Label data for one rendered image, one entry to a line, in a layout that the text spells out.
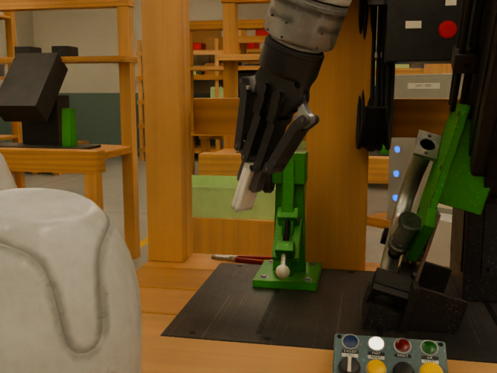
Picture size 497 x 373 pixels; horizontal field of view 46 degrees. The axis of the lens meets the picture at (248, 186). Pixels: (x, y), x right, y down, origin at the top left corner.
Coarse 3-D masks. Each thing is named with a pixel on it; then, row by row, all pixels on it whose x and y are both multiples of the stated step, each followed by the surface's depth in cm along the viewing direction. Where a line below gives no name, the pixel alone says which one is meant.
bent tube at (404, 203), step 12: (420, 132) 103; (420, 144) 101; (432, 144) 103; (420, 156) 100; (432, 156) 100; (408, 168) 107; (420, 168) 105; (408, 180) 108; (420, 180) 108; (408, 192) 109; (396, 204) 110; (408, 204) 109; (396, 216) 108; (384, 252) 104; (384, 264) 102; (396, 264) 102
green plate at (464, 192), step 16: (464, 112) 91; (448, 128) 98; (464, 128) 92; (448, 144) 93; (464, 144) 93; (448, 160) 92; (464, 160) 93; (432, 176) 100; (448, 176) 94; (464, 176) 93; (480, 176) 93; (432, 192) 95; (448, 192) 94; (464, 192) 94; (480, 192) 93; (432, 208) 94; (464, 208) 94; (480, 208) 94
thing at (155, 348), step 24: (144, 336) 96; (144, 360) 87; (168, 360) 87; (192, 360) 87; (216, 360) 87; (240, 360) 87; (264, 360) 87; (288, 360) 87; (312, 360) 87; (456, 360) 87
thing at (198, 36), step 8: (200, 32) 1112; (208, 32) 1109; (216, 32) 1106; (200, 40) 1114; (200, 56) 1119; (208, 56) 1116; (200, 64) 1122; (416, 64) 1038; (200, 80) 1127; (208, 80) 1124
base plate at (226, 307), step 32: (224, 288) 119; (256, 288) 119; (320, 288) 119; (352, 288) 119; (448, 288) 119; (192, 320) 102; (224, 320) 102; (256, 320) 102; (288, 320) 102; (320, 320) 102; (352, 320) 102; (480, 320) 102; (448, 352) 90; (480, 352) 90
